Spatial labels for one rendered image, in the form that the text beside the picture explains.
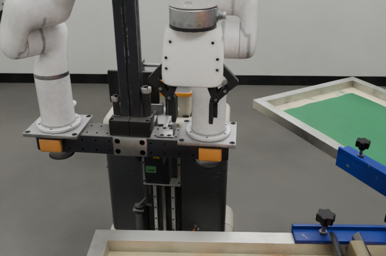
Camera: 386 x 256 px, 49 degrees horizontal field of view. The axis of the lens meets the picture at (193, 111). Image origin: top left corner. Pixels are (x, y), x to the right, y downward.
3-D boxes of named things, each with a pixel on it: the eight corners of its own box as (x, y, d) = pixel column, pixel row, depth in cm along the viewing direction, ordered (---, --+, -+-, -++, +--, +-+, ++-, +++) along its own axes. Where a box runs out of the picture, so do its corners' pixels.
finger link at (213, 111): (229, 82, 72) (227, 117, 75) (210, 81, 73) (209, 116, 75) (228, 89, 69) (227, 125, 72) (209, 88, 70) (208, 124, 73)
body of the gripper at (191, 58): (226, 13, 69) (224, 77, 74) (165, 11, 70) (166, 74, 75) (224, 24, 63) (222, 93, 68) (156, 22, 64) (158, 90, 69)
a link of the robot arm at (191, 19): (227, 1, 69) (226, 18, 70) (172, 0, 70) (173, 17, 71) (224, 11, 62) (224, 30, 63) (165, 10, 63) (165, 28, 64)
